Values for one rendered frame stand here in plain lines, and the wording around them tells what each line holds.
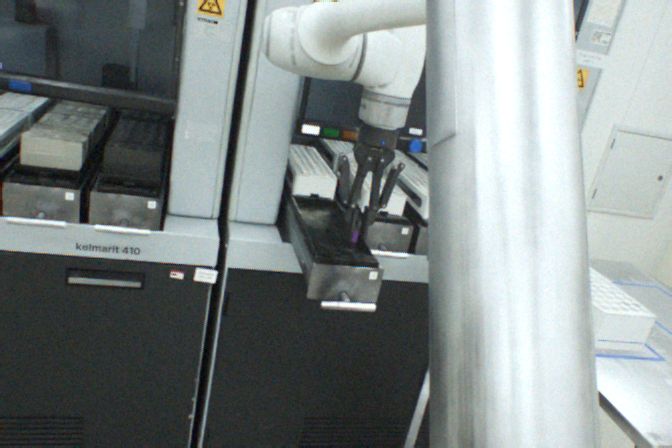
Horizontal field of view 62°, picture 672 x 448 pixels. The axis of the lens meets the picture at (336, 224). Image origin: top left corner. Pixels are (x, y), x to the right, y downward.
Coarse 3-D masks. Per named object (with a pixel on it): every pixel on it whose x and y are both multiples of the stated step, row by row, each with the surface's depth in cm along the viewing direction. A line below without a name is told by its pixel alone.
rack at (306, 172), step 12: (300, 156) 146; (312, 156) 148; (288, 168) 148; (300, 168) 135; (312, 168) 137; (324, 168) 140; (288, 180) 138; (300, 180) 130; (312, 180) 131; (324, 180) 131; (336, 180) 132; (300, 192) 131; (312, 192) 132; (324, 192) 132
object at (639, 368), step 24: (600, 264) 126; (624, 264) 129; (624, 288) 115; (648, 288) 117; (648, 336) 95; (600, 360) 84; (624, 360) 85; (648, 360) 87; (600, 384) 77; (624, 384) 79; (648, 384) 80; (624, 408) 73; (648, 408) 74; (408, 432) 135; (624, 432) 71; (648, 432) 69
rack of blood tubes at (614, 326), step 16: (592, 272) 101; (592, 288) 93; (608, 288) 95; (608, 304) 89; (624, 304) 90; (640, 304) 91; (608, 320) 86; (624, 320) 86; (640, 320) 87; (608, 336) 87; (624, 336) 88; (640, 336) 88
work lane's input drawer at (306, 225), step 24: (288, 192) 132; (288, 216) 124; (312, 216) 123; (336, 216) 126; (312, 240) 106; (336, 240) 113; (360, 240) 112; (312, 264) 100; (336, 264) 101; (360, 264) 102; (312, 288) 101; (336, 288) 102; (360, 288) 103
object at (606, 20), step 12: (600, 0) 128; (612, 0) 129; (588, 12) 129; (600, 12) 129; (612, 12) 130; (600, 24) 131; (612, 24) 131; (600, 36) 132; (588, 72) 134; (588, 96) 137
